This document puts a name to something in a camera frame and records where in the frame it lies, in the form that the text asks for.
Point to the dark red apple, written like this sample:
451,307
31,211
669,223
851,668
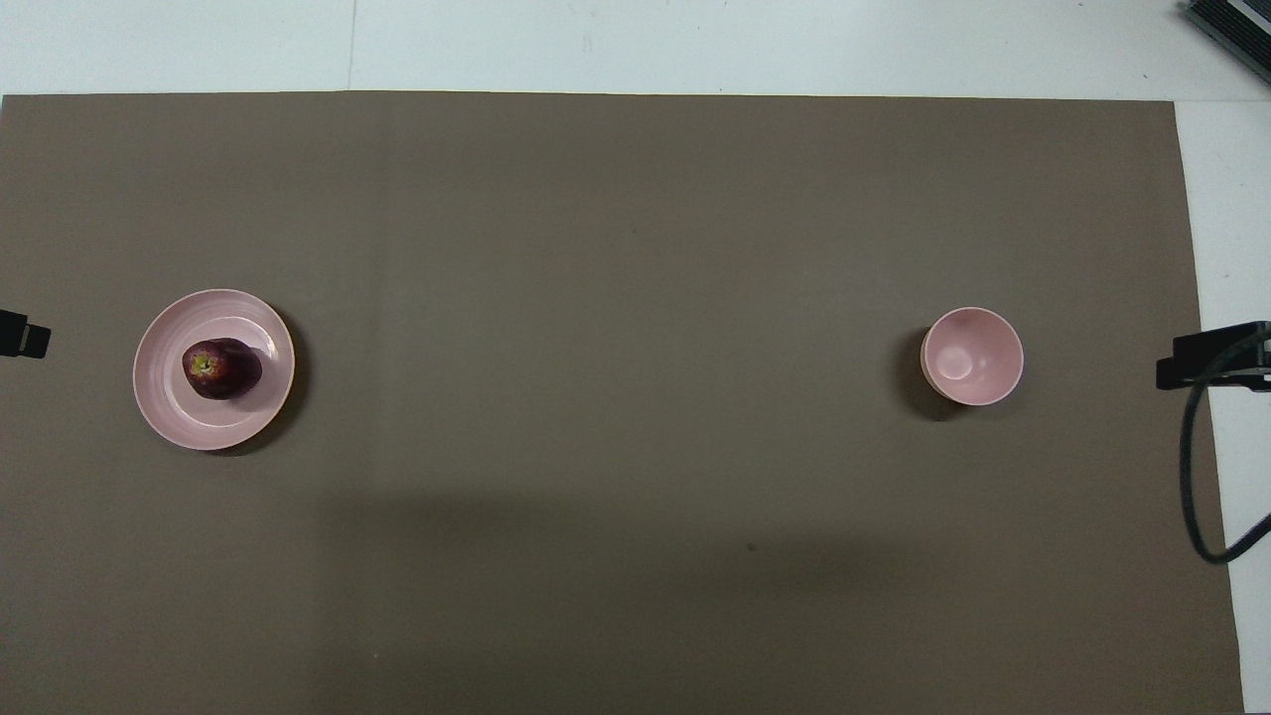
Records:
226,369

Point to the pink bowl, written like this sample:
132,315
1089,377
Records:
978,362

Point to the pink plate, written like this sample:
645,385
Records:
238,318

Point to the dark ribbed metal device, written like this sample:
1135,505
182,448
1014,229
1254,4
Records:
1236,25

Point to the brown table mat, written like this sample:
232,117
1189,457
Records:
616,298

